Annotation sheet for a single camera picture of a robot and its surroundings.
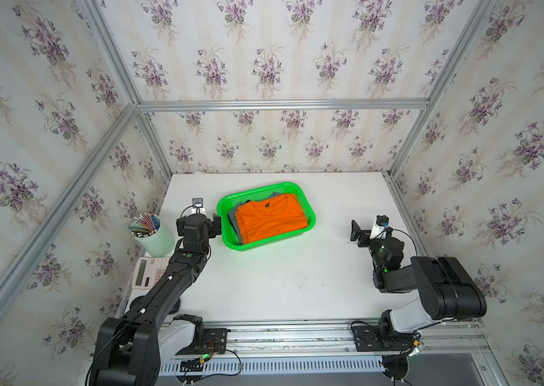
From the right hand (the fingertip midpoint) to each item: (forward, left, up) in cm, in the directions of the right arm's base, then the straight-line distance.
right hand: (369, 221), depth 89 cm
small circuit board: (-45, +60, -12) cm, 76 cm away
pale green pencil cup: (-11, +77, -1) cm, 78 cm away
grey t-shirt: (+6, +54, -7) cm, 54 cm away
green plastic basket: (-2, +55, -11) cm, 57 cm away
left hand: (-3, +61, +6) cm, 61 cm away
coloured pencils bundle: (-5, +83, +2) cm, 83 cm away
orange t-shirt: (+5, +39, -6) cm, 40 cm away
